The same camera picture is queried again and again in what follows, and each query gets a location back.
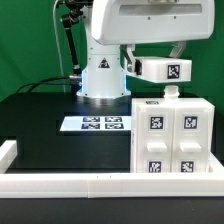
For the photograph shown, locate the grey thin cable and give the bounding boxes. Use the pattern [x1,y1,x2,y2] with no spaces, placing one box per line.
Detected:
[52,0,67,93]

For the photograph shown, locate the white cabinet door panel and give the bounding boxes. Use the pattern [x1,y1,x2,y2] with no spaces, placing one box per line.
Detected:
[171,98,214,173]

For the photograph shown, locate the white U-shaped fence frame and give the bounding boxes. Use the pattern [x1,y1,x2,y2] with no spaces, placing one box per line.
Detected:
[0,140,224,198]

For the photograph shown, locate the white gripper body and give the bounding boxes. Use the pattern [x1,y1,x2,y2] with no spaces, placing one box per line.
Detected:
[91,0,215,45]

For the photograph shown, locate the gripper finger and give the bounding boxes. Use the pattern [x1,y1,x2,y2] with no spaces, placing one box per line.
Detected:
[120,44,136,72]
[169,41,186,58]

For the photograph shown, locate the white cabinet body box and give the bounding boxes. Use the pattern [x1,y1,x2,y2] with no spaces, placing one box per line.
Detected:
[130,85,215,173]

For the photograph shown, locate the white cabinet top block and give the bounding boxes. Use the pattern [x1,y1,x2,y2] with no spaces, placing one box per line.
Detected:
[136,57,192,83]

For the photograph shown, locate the black cables on table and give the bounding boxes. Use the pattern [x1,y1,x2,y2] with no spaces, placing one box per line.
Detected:
[16,75,82,94]

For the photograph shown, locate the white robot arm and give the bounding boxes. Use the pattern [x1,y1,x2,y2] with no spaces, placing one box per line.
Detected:
[77,0,215,104]

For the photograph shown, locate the white marker base plate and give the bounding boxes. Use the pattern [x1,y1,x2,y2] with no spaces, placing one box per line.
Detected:
[60,116,131,132]

